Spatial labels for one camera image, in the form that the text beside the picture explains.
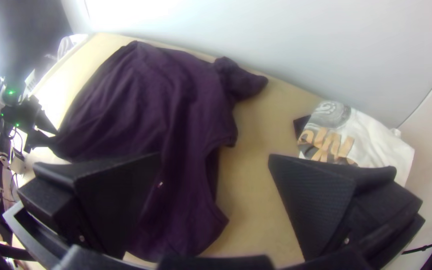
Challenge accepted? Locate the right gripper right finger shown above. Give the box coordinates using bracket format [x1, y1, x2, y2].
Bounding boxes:
[267, 153, 426, 264]

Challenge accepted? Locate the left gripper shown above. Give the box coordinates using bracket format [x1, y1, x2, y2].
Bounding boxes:
[0, 95, 59, 153]

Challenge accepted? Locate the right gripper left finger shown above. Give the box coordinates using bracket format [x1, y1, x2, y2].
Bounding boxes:
[16, 151, 163, 260]

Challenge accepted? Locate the black t-shirt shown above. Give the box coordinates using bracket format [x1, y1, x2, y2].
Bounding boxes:
[49, 40, 270, 263]

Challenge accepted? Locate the white laundry basket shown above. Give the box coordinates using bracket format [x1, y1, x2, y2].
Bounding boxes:
[22, 35, 89, 97]

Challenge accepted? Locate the pile of folded clothes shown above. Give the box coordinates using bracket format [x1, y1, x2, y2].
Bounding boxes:
[293, 100, 416, 188]

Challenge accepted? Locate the heap of clothes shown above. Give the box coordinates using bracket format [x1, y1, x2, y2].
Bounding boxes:
[56, 33, 90, 61]

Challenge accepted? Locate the black cable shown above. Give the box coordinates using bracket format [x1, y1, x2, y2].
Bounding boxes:
[401, 241, 432, 256]

